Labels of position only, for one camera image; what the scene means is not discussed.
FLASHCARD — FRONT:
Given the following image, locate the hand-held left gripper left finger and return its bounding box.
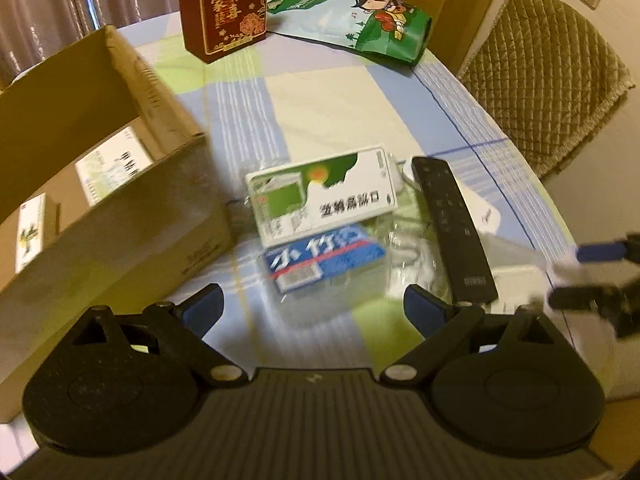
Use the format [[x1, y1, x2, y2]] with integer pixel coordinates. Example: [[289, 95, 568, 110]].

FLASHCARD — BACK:
[[72, 282, 248, 388]]

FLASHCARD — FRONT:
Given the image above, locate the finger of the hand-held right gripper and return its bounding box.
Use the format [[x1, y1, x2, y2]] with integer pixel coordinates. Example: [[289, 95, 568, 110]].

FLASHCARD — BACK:
[[577, 237, 640, 264], [547, 282, 618, 312]]

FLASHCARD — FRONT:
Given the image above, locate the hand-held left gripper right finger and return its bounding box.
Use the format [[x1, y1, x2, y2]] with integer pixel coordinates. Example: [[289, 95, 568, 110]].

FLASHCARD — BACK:
[[379, 284, 558, 388]]

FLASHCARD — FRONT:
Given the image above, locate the white box with clear lid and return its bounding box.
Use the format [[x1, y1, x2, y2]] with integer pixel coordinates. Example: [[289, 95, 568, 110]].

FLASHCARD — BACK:
[[492, 254, 601, 321]]

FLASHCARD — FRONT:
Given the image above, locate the clear pack of metal hooks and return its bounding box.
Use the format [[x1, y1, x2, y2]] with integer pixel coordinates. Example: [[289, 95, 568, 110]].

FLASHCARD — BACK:
[[370, 200, 453, 291]]

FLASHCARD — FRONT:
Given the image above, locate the black remote control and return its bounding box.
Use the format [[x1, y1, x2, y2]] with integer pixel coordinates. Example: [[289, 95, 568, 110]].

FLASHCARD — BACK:
[[411, 156, 499, 305]]

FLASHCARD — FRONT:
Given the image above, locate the brown cardboard box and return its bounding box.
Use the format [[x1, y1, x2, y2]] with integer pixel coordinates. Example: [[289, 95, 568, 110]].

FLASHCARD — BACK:
[[0, 25, 233, 426]]

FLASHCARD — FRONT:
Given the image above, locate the blue and white packet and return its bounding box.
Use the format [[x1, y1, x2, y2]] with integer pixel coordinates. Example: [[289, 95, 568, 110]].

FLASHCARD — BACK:
[[257, 222, 388, 293]]

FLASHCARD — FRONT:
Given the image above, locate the green and white medicine box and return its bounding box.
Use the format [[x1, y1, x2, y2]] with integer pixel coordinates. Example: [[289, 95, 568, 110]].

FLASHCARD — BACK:
[[245, 146, 398, 248]]

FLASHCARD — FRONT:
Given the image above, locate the white flat box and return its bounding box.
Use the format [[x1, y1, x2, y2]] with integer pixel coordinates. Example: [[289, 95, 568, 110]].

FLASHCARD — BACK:
[[459, 185, 502, 233]]

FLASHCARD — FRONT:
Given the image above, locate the white medicine box green side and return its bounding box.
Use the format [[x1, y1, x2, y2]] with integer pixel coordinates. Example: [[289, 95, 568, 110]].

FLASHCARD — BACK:
[[75, 130, 153, 206]]

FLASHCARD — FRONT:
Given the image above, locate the chair with quilted cover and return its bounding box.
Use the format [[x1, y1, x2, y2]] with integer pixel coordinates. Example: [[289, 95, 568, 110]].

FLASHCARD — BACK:
[[457, 0, 636, 181]]

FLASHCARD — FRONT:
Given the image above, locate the white medicine box bird print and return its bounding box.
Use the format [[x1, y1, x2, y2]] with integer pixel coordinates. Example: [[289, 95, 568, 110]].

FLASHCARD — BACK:
[[15, 192, 62, 273]]

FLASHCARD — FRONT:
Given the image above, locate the green cartoon snack bag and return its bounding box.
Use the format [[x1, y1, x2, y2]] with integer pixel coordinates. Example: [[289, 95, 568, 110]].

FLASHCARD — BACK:
[[265, 0, 432, 66]]

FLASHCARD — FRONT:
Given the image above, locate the red printed carton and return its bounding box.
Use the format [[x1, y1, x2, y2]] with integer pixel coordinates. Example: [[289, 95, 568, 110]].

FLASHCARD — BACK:
[[174, 0, 271, 64]]

